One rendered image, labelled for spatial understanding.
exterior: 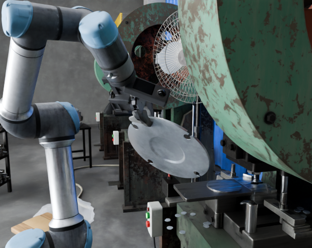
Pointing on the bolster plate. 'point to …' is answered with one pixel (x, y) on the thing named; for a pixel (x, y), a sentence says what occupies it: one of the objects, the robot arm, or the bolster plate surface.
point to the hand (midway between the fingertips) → (151, 122)
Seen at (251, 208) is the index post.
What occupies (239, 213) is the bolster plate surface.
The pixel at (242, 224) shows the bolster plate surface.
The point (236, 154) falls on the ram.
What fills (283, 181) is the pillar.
